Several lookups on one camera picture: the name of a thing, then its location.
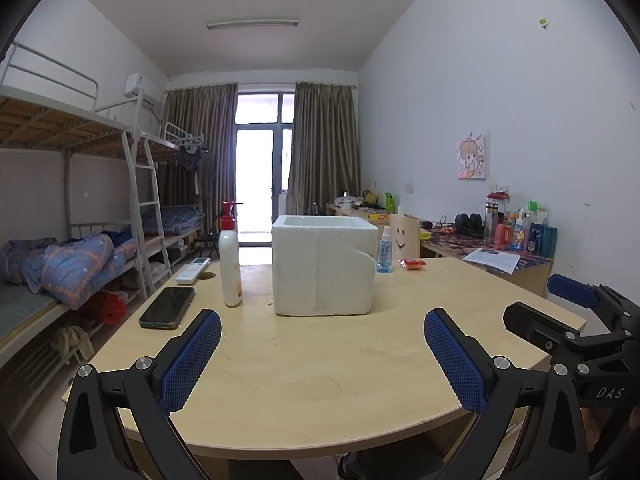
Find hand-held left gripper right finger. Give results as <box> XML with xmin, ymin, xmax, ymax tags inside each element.
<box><xmin>424</xmin><ymin>308</ymin><xmax>591</xmax><ymax>480</ymax></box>

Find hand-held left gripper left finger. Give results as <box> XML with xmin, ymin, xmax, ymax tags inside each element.
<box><xmin>56</xmin><ymin>308</ymin><xmax>222</xmax><ymax>480</ymax></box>

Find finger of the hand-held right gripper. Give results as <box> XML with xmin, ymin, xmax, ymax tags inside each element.
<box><xmin>547</xmin><ymin>274</ymin><xmax>640</xmax><ymax>331</ymax></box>
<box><xmin>502</xmin><ymin>301</ymin><xmax>616</xmax><ymax>361</ymax></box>

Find white foam box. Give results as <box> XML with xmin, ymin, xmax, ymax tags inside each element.
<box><xmin>271</xmin><ymin>214</ymin><xmax>379</xmax><ymax>317</ymax></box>

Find desk with patterned cloth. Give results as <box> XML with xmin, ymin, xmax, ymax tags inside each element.
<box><xmin>420</xmin><ymin>220</ymin><xmax>555</xmax><ymax>298</ymax></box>

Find black smartphone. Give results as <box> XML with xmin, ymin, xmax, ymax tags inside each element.
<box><xmin>139</xmin><ymin>286</ymin><xmax>196</xmax><ymax>331</ymax></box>

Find group of toiletry bottles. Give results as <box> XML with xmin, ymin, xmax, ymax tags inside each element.
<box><xmin>484</xmin><ymin>186</ymin><xmax>558</xmax><ymax>256</ymax></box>

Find white paper sheet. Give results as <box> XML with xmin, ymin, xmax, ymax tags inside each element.
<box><xmin>462</xmin><ymin>247</ymin><xmax>522</xmax><ymax>275</ymax></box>

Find white remote control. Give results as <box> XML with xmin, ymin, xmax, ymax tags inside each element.
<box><xmin>174</xmin><ymin>257</ymin><xmax>212</xmax><ymax>283</ymax></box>

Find white lotion pump bottle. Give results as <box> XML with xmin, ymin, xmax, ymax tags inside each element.
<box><xmin>218</xmin><ymin>201</ymin><xmax>244</xmax><ymax>308</ymax></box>

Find red bag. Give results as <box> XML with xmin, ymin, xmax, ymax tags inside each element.
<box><xmin>82</xmin><ymin>290</ymin><xmax>128</xmax><ymax>326</ymax></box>

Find black headphones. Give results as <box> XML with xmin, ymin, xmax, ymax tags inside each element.
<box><xmin>454</xmin><ymin>213</ymin><xmax>485</xmax><ymax>238</ymax></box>

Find beige cloth bundle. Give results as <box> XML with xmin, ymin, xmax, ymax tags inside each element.
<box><xmin>50</xmin><ymin>325</ymin><xmax>93</xmax><ymax>363</ymax></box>

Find small clear spray bottle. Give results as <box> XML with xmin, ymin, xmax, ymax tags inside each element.
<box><xmin>376</xmin><ymin>226</ymin><xmax>392</xmax><ymax>274</ymax></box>

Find wooden chair with smiley face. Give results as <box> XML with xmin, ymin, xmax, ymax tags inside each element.
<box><xmin>389</xmin><ymin>213</ymin><xmax>419</xmax><ymax>260</ymax></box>

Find blue orange checked quilt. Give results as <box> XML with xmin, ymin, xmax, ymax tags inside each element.
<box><xmin>42</xmin><ymin>232</ymin><xmax>138</xmax><ymax>311</ymax></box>

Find blue checked blanket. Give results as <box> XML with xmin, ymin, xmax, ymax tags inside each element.
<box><xmin>142</xmin><ymin>205</ymin><xmax>206</xmax><ymax>236</ymax></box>

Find white bed ladder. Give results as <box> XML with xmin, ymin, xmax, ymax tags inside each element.
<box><xmin>121</xmin><ymin>130</ymin><xmax>173</xmax><ymax>298</ymax></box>

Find wooden desk with drawers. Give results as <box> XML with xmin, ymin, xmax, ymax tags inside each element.
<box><xmin>326</xmin><ymin>203</ymin><xmax>391</xmax><ymax>226</ymax></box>

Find dark hanging clothes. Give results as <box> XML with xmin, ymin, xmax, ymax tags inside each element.
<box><xmin>180</xmin><ymin>146</ymin><xmax>213</xmax><ymax>196</ymax></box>

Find dark blue quilt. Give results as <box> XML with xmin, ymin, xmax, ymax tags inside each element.
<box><xmin>0</xmin><ymin>237</ymin><xmax>56</xmax><ymax>293</ymax></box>

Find glass balcony door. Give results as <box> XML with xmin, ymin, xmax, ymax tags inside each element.
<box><xmin>235</xmin><ymin>92</ymin><xmax>296</xmax><ymax>246</ymax></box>

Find white metal bunk bed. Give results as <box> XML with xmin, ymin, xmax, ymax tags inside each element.
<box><xmin>140</xmin><ymin>122</ymin><xmax>208</xmax><ymax>261</ymax></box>
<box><xmin>0</xmin><ymin>42</ymin><xmax>166</xmax><ymax>386</ymax></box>

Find brown curtain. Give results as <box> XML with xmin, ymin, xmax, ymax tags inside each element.
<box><xmin>287</xmin><ymin>82</ymin><xmax>362</xmax><ymax>216</ymax></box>
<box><xmin>162</xmin><ymin>83</ymin><xmax>238</xmax><ymax>236</ymax></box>

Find white air conditioner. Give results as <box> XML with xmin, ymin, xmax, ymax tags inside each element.
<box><xmin>123</xmin><ymin>74</ymin><xmax>163</xmax><ymax>108</ymax></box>

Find ceiling tube light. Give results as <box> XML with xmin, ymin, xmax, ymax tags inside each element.
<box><xmin>206</xmin><ymin>17</ymin><xmax>300</xmax><ymax>31</ymax></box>

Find cartoon wall poster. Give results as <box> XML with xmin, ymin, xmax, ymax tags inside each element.
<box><xmin>456</xmin><ymin>131</ymin><xmax>487</xmax><ymax>180</ymax></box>

